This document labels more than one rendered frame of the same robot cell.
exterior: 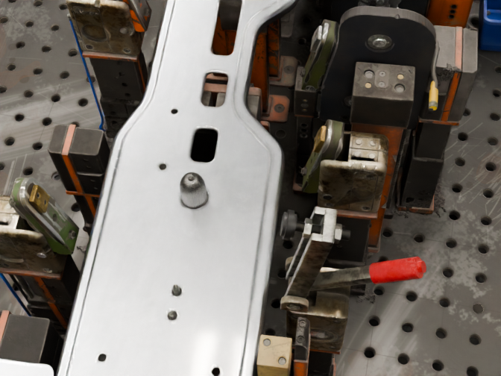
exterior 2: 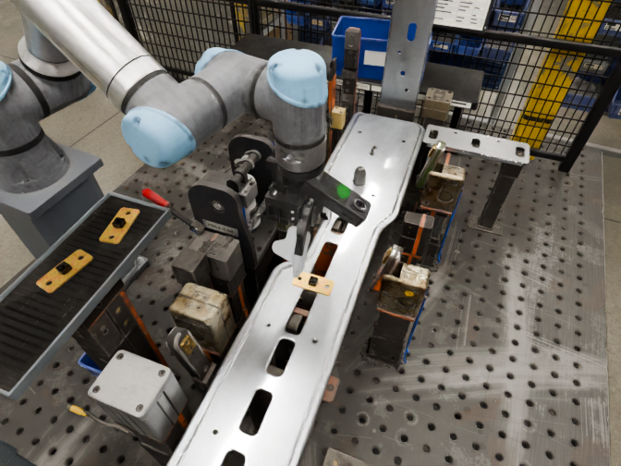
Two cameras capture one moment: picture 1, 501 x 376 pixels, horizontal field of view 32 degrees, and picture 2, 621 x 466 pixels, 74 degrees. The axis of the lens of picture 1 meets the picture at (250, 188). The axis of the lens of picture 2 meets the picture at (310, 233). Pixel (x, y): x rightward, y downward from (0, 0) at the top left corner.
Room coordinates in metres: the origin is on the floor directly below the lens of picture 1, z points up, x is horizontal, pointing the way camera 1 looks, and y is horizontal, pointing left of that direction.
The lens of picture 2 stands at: (1.34, 0.08, 1.70)
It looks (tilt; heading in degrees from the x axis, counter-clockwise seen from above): 48 degrees down; 189
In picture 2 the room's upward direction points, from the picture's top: straight up
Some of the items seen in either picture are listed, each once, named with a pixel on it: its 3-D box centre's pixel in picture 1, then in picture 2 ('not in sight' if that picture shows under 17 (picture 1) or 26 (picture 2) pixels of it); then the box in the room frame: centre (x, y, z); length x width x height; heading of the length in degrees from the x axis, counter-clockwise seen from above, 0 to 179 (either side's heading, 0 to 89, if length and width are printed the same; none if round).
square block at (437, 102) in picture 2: not in sight; (426, 144); (0.15, 0.27, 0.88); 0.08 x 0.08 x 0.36; 79
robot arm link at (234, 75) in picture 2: not in sight; (231, 86); (0.82, -0.12, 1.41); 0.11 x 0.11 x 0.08; 67
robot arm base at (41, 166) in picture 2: not in sight; (22, 153); (0.72, -0.66, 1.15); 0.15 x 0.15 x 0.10
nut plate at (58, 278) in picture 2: not in sight; (64, 268); (1.00, -0.38, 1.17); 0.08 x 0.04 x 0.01; 158
